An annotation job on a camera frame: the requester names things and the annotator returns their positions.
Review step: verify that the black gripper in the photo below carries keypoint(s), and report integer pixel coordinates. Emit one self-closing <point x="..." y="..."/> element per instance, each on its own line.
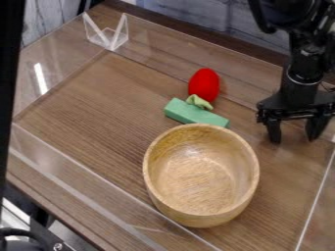
<point x="275" y="109"/>

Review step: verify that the black metal bracket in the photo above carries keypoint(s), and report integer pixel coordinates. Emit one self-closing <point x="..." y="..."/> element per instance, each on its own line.
<point x="55" y="244"/>

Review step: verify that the green rectangular block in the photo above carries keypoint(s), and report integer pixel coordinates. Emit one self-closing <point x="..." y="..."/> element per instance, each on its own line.
<point x="188" y="114"/>

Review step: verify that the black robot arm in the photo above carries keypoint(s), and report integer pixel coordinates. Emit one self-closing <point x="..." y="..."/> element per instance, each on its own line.
<point x="302" y="98"/>

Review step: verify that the clear acrylic tray wall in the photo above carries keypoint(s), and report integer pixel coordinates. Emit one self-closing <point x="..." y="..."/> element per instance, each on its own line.
<point x="89" y="111"/>

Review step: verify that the wooden bowl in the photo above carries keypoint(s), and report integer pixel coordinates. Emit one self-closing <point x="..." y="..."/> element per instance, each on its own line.
<point x="200" y="171"/>

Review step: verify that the red plush strawberry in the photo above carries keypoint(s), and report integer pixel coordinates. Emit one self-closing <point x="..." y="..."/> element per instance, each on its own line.
<point x="203" y="88"/>

